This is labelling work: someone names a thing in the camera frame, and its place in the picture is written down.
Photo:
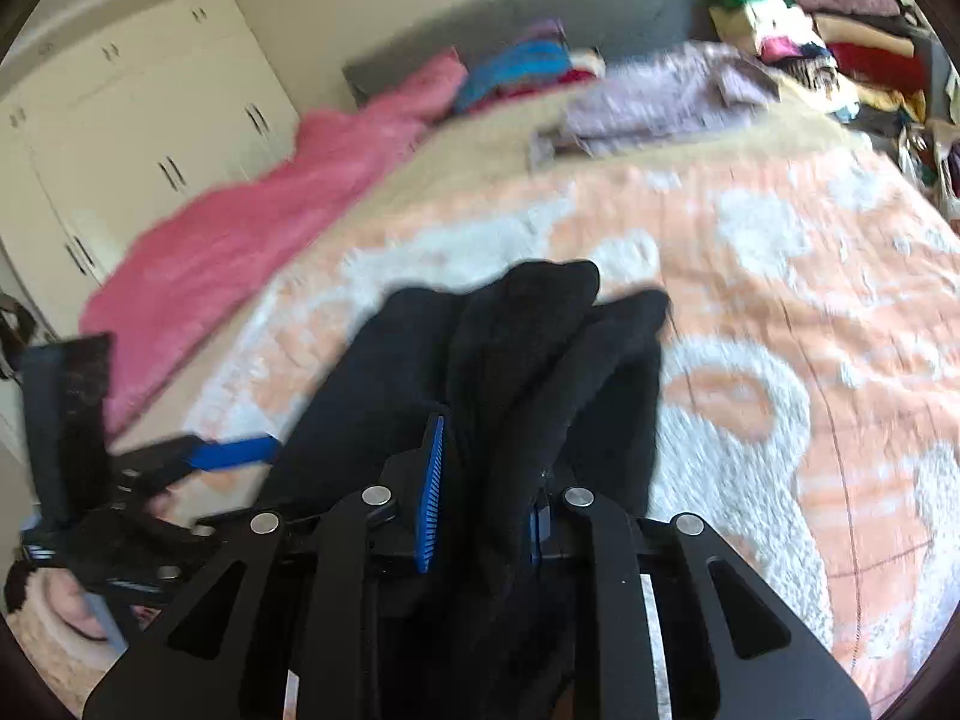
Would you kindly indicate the beige bed sheet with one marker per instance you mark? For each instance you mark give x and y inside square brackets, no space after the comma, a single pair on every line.
[464,209]

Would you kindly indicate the lilac crumpled garment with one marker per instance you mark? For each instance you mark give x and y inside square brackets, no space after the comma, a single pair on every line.
[688,91]

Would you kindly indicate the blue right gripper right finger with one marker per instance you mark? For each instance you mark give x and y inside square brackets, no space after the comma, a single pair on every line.
[539,532]

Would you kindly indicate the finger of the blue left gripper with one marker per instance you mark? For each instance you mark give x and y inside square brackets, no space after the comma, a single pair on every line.
[214,457]

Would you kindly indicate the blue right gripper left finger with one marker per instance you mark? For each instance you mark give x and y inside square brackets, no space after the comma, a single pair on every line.
[428,477]

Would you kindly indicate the left hand painted nails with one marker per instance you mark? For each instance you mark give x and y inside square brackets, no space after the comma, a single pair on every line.
[67,600]

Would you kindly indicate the white wardrobe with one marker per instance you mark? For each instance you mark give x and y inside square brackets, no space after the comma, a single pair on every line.
[104,138]

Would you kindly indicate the peach white tufted blanket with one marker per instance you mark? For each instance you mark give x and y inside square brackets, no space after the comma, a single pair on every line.
[811,386]

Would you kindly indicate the bag of clothes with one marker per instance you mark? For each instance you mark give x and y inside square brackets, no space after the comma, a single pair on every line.
[928,156]

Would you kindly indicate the pink duvet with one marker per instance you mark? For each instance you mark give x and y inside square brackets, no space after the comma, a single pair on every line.
[181,280]

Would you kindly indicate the black sweater with orange cuffs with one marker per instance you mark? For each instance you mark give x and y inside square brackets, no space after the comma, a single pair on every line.
[539,382]

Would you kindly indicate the pile of folded clothes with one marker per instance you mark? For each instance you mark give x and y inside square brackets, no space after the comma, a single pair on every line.
[873,61]

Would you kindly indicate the grey quilted headboard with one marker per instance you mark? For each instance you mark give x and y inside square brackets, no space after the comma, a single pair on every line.
[618,29]

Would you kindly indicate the striped blue brown pillow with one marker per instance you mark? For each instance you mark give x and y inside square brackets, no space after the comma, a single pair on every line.
[538,60]

